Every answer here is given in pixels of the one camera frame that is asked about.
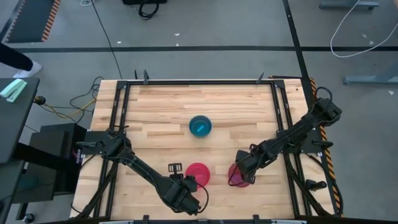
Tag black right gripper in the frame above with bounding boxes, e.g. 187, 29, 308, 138
241, 145, 267, 185

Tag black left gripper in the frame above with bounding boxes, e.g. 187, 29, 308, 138
168, 162, 200, 196

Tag purple plastic bowl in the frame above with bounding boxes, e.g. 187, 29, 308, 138
228, 162, 251, 189

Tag pink plastic bowl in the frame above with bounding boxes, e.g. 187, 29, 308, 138
185, 162, 211, 188

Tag blue plastic bowl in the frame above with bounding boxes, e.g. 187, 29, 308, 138
188, 114, 213, 138

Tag orange black hazard strip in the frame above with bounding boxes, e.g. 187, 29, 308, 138
309, 77, 345, 218

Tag black computer case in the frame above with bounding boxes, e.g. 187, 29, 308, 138
29, 123, 88, 194

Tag grey desk foot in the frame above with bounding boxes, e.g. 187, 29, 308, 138
319, 0, 381, 10
343, 62, 398, 85

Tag black side desk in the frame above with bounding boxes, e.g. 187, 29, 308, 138
0, 77, 40, 166

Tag black box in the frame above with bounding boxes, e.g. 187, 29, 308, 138
122, 0, 168, 5

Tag person's shoe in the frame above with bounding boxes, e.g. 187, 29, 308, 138
12, 61, 43, 79

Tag mint green stapler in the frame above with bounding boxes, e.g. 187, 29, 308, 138
0, 78, 28, 103

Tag person's leg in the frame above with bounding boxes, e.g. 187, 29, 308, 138
0, 42, 34, 72

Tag black mat with striped edge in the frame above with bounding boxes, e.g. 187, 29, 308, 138
4, 0, 62, 44

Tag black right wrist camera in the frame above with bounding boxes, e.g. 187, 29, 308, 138
235, 150, 249, 170

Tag black cable bundle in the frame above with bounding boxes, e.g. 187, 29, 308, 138
284, 152, 345, 218
74, 154, 121, 220

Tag black cylindrical handle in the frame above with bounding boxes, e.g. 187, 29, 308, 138
305, 179, 328, 192

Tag black metal table frame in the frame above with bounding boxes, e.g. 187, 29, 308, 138
93, 79, 312, 224

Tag yellow cable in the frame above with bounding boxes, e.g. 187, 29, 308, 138
43, 98, 97, 118

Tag tangled black cables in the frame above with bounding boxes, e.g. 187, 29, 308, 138
68, 76, 105, 125

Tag long black floor cable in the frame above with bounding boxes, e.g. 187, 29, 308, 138
91, 0, 124, 80

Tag long white cable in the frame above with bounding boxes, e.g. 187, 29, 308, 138
330, 0, 398, 58

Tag coiled black cable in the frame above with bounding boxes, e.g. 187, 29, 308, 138
138, 2, 160, 21

